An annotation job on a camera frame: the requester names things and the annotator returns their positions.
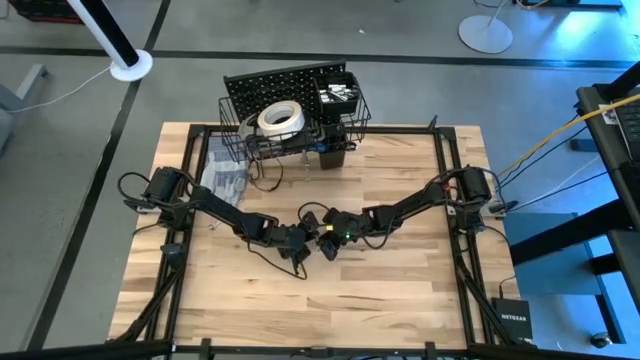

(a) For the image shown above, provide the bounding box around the black looped cable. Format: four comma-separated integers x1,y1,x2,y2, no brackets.
247,158,285,194

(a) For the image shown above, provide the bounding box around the white tape roll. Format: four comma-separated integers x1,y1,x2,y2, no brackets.
257,99,305,143

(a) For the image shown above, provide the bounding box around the black box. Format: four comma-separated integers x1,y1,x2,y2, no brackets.
318,148,347,170

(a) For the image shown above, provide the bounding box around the grey work glove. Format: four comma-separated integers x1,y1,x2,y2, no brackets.
199,137,250,206

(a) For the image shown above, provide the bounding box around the steel head hammer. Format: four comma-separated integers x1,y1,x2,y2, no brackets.
238,117,262,147

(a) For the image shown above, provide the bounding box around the black pegboard bin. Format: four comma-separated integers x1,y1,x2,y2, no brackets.
313,71,362,117

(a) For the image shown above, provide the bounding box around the black metal pegboard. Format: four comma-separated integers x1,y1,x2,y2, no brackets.
223,61,347,129

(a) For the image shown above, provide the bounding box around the white black pole stand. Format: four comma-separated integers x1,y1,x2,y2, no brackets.
66,0,154,83

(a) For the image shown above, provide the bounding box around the grey round floor stand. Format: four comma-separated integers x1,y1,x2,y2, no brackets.
458,0,515,55

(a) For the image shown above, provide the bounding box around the black side desk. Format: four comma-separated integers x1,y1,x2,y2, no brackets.
574,62,640,231

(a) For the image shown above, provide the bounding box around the grey table leg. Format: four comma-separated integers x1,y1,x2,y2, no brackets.
0,63,50,151

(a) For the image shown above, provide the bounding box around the red black crate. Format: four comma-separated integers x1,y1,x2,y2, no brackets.
8,0,84,25

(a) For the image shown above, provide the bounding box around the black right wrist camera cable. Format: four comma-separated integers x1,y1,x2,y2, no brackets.
297,201,331,224

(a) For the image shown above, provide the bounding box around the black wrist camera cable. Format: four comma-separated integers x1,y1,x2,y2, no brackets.
247,242,309,281
297,201,331,224

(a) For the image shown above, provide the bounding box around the black left wrist camera cable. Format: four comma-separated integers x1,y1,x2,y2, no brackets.
247,242,309,281

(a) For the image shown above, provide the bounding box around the black aluminium table frame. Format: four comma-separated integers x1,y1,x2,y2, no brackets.
107,122,539,360

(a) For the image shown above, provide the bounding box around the black wire basket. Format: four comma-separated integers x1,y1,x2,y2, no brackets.
218,93,372,162

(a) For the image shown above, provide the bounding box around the black Netgear network switch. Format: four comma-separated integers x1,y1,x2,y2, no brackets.
491,297,535,344

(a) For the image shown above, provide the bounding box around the white floor cable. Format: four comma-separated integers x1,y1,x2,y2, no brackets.
9,64,114,114

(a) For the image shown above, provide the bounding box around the yellow cable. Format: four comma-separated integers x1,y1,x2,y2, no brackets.
492,92,640,181

